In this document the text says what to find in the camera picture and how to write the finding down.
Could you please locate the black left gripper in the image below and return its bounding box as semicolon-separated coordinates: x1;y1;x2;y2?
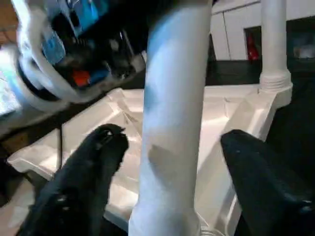
49;0;158;86

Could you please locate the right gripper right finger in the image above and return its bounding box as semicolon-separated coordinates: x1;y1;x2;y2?
220;129;315;236

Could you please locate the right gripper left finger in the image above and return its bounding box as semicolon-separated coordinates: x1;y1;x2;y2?
19;124;130;236

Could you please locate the white plastic table leg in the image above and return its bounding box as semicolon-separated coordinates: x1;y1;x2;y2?
127;0;213;236
257;0;291;93

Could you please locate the white plastic table top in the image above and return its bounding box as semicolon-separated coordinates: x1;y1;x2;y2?
6;82;294;236

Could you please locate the white plastic upturned table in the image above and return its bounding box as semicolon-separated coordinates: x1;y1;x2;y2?
205;59;315;153

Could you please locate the red bottle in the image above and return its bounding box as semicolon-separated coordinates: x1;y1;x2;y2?
247;35;259;61

